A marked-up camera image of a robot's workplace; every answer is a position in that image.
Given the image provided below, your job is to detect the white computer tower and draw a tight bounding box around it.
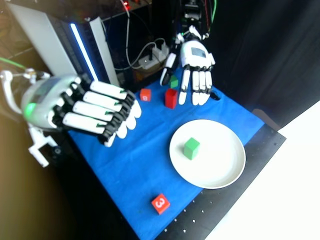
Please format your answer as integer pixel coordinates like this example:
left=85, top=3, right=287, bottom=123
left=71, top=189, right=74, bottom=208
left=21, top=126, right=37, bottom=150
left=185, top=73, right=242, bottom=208
left=7, top=2, right=121, bottom=87

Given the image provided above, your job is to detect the red number cube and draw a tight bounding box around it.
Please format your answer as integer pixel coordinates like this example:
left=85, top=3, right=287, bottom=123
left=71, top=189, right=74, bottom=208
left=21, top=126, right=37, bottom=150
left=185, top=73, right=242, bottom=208
left=150, top=193, right=171, bottom=215
left=139, top=88, right=152, bottom=102

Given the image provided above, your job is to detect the thin green cable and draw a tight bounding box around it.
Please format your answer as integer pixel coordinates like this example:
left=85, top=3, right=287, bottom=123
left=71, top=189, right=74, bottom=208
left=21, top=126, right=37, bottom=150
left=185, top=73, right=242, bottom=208
left=210, top=0, right=218, bottom=25
left=0, top=56, right=28, bottom=70

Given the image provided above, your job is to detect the black curtain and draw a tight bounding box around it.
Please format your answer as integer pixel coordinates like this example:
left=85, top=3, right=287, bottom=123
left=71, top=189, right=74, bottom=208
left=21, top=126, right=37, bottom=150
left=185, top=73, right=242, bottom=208
left=209, top=0, right=320, bottom=128

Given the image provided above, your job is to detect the blue cloth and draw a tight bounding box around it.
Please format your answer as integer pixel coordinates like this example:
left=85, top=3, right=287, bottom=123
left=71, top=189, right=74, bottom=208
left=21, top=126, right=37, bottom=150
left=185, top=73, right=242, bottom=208
left=67, top=66, right=266, bottom=240

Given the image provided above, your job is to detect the small green cube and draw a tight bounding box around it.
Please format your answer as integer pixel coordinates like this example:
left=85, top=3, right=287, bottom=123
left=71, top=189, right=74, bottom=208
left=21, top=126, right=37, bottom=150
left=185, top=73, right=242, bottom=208
left=169, top=74, right=180, bottom=89

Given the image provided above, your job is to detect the white power strip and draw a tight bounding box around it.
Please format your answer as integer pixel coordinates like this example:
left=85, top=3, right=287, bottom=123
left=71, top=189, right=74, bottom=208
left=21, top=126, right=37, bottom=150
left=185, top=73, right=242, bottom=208
left=138, top=43, right=171, bottom=70

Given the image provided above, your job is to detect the grey cable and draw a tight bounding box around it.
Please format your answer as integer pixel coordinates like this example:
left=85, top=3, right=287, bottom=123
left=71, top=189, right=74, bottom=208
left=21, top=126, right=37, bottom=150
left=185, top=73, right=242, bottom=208
left=113, top=37, right=166, bottom=71

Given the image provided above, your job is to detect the white round plate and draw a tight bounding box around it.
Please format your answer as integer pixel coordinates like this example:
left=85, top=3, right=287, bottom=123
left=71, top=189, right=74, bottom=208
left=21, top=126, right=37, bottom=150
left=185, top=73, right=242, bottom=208
left=169, top=119, right=247, bottom=190

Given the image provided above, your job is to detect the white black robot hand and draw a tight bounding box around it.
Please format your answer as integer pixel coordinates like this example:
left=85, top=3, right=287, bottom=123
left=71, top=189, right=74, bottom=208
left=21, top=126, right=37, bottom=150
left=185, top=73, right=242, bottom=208
left=159, top=39, right=216, bottom=106
left=21, top=73, right=143, bottom=148

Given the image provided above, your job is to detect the red block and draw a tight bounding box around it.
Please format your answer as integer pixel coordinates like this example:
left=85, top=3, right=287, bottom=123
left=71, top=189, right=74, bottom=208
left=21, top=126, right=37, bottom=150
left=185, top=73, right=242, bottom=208
left=164, top=88, right=179, bottom=110

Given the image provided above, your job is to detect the white cable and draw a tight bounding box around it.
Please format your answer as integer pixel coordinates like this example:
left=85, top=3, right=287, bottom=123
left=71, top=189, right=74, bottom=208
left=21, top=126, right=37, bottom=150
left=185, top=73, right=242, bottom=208
left=123, top=9, right=134, bottom=69

